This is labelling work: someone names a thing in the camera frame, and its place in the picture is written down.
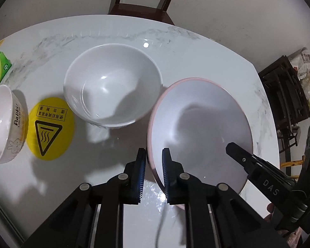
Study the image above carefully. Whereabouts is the white ribbed bowl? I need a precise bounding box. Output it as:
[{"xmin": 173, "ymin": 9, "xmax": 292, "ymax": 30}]
[{"xmin": 0, "ymin": 84, "xmax": 29, "ymax": 165}]

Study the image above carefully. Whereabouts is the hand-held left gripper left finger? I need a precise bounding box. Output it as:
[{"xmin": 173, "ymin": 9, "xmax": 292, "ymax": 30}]
[{"xmin": 21, "ymin": 147, "xmax": 147, "ymax": 248}]

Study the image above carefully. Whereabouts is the printed plastic bag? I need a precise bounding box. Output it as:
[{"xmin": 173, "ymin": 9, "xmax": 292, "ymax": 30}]
[{"xmin": 291, "ymin": 47, "xmax": 310, "ymax": 79}]

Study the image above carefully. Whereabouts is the person's right hand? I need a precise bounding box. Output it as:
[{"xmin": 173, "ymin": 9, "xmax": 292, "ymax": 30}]
[{"xmin": 264, "ymin": 203, "xmax": 304, "ymax": 248}]

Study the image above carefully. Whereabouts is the dark wooden furniture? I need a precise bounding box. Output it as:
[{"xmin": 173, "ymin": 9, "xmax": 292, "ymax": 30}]
[{"xmin": 258, "ymin": 55, "xmax": 310, "ymax": 176}]

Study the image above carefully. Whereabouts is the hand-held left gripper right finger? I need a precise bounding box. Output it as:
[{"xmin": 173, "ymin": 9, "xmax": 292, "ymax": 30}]
[{"xmin": 161, "ymin": 147, "xmax": 290, "ymax": 248}]

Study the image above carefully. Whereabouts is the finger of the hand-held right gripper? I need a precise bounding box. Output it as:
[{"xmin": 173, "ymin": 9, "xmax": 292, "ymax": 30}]
[{"xmin": 225, "ymin": 142, "xmax": 264, "ymax": 179}]

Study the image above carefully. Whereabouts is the round yellow warning sticker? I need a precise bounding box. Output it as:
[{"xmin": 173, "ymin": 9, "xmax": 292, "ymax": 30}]
[{"xmin": 26, "ymin": 97, "xmax": 75, "ymax": 161}]

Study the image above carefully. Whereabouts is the dark wooden chair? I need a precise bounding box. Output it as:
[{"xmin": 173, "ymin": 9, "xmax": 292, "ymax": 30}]
[{"xmin": 108, "ymin": 0, "xmax": 181, "ymax": 26}]

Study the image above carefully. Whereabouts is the pink bowl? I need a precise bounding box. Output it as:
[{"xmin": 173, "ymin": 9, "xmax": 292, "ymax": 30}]
[{"xmin": 147, "ymin": 77, "xmax": 254, "ymax": 211}]

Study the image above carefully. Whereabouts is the white bowl with grey print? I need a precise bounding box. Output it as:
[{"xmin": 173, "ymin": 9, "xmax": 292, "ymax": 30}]
[{"xmin": 63, "ymin": 44, "xmax": 163, "ymax": 132}]

